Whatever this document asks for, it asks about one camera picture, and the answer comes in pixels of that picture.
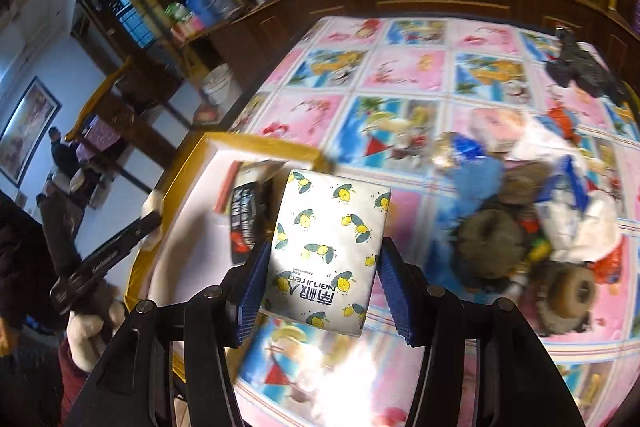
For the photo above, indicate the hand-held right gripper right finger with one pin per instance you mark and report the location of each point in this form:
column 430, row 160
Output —
column 396, row 294

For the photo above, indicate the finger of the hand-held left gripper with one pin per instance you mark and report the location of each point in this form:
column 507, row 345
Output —
column 120, row 244

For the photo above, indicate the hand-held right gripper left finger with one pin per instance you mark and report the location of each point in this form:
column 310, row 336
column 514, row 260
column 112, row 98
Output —
column 250, row 294

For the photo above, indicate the lemon print tissue pack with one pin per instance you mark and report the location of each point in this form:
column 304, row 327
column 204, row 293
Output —
column 330, row 247

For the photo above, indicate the blue cloth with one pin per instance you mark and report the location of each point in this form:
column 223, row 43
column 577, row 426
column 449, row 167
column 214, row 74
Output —
column 475, row 182

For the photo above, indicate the yellow cardboard box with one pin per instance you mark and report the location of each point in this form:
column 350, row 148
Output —
column 260, row 144

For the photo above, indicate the pink tissue pack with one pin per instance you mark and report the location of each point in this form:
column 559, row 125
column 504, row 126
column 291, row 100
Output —
column 495, row 127

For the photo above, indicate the person's left hand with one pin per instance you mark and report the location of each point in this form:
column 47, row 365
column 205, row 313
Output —
column 87, row 337

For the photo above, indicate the black packet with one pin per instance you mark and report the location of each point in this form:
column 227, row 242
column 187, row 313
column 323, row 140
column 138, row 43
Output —
column 245, row 217

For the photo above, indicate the dark brown yarn roll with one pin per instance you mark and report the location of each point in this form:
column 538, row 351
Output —
column 480, row 252

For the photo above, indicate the red striped packet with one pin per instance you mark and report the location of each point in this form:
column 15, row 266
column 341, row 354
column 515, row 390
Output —
column 226, row 189

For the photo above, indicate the framed picture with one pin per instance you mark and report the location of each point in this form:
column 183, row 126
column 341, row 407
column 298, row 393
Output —
column 27, row 132

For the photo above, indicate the wooden chair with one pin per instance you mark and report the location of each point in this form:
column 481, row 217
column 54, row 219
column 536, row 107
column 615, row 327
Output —
column 100, row 99

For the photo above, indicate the blue shiny packet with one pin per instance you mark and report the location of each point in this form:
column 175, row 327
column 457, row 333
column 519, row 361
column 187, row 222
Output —
column 462, row 147

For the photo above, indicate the tan yarn roll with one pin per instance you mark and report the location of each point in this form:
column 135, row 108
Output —
column 560, row 307

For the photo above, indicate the small brown yarn roll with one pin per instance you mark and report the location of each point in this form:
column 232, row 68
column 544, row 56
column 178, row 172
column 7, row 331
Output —
column 525, row 182

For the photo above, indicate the white bucket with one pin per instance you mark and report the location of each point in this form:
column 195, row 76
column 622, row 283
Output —
column 217, row 87

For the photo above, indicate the white plastic bag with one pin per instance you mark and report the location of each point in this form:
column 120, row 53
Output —
column 575, row 217

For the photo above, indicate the printed cartoon tablecloth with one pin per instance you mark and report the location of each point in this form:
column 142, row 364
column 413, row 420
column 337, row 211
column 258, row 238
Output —
column 400, row 72

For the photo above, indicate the green and pink boxes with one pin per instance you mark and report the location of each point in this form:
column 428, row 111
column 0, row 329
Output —
column 185, row 22

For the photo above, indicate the black plastic device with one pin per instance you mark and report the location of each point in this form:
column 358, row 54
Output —
column 585, row 67

